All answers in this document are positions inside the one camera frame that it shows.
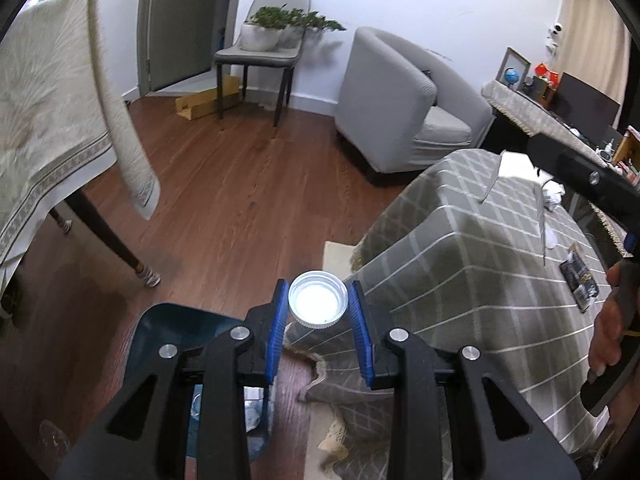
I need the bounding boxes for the white plastic lid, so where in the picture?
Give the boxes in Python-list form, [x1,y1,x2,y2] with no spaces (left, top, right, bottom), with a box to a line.
[288,271,348,330]

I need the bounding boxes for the black printed snack wrapper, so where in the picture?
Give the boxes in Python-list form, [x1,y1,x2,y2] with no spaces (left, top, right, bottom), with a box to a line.
[559,244,600,313]

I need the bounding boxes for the dark teal trash bin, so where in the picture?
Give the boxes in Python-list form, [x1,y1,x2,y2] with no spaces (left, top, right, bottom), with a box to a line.
[122,302,277,462]

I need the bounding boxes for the person's right hand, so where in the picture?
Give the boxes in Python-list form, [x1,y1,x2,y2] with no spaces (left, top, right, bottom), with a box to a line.
[588,263,623,377]

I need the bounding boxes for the black monitor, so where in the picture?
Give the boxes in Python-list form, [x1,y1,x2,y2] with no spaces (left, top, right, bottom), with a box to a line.
[549,73,620,145]

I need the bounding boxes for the beige fringed desk cloth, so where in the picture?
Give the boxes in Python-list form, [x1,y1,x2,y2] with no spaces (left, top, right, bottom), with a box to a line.
[480,80,639,256]

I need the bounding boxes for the grey checked round tablecloth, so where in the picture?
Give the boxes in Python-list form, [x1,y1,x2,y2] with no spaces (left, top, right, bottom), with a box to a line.
[285,150,614,479]

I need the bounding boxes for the small blue globe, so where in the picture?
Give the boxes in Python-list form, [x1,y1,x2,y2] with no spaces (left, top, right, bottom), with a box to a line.
[503,67,520,87]

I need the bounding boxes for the cardboard box on floor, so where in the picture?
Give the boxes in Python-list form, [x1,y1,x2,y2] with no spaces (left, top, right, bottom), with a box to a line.
[175,75,241,120]

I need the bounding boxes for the dark table leg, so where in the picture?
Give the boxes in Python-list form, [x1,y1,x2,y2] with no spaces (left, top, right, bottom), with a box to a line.
[65,190,160,288]

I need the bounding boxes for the grey armchair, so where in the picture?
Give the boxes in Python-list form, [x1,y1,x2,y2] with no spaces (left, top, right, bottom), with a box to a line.
[334,27,494,180]

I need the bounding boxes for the grey dining chair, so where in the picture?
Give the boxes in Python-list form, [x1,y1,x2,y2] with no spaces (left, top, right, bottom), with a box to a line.
[214,0,311,127]

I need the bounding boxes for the potted green plant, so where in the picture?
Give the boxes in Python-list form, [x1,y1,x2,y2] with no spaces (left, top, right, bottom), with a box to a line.
[239,6,346,52]

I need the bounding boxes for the beige patterned tablecloth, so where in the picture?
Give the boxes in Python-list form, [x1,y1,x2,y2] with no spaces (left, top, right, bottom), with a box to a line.
[1,0,160,283]

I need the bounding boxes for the grey door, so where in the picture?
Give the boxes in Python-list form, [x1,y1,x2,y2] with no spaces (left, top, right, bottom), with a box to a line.
[137,0,239,96]

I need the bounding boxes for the white security camera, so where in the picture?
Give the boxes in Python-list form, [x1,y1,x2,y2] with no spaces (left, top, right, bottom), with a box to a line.
[546,23,563,54]

